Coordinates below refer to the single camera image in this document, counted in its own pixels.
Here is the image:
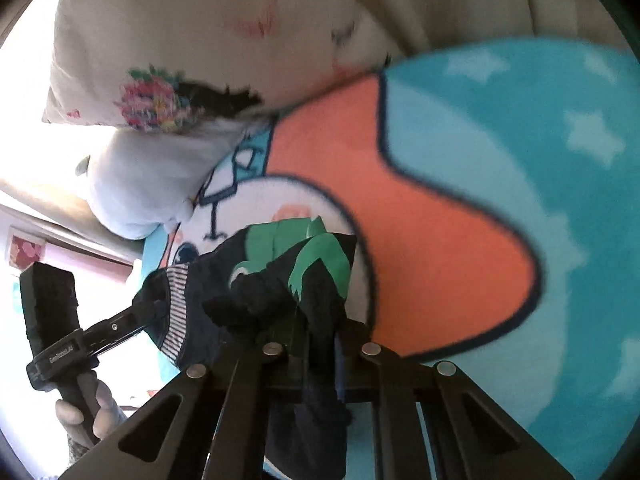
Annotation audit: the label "pink framed picture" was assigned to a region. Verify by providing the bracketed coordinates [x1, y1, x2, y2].
[7, 227, 48, 269]

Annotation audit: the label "person's left hand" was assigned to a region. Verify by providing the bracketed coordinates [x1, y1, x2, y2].
[55, 377, 129, 451]

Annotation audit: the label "blue star print blanket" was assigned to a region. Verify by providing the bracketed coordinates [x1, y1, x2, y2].
[132, 37, 640, 480]

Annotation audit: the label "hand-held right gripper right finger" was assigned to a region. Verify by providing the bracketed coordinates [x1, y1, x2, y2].
[340, 320, 576, 480]

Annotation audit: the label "cream patterned curtain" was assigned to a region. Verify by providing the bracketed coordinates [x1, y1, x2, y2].
[320, 0, 628, 58]

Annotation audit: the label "white butterfly print pillow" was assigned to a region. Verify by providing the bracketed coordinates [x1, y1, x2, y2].
[41, 0, 406, 136]

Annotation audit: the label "dark pants with striped cuffs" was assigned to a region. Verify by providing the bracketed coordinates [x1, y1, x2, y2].
[132, 215, 358, 480]

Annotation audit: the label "white plush pillow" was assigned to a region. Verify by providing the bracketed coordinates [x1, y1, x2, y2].
[75, 120, 277, 241]

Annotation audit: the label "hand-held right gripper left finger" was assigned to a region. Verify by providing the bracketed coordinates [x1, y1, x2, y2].
[57, 310, 308, 480]

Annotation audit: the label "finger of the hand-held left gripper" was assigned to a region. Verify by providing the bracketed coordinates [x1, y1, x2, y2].
[80, 299, 167, 359]

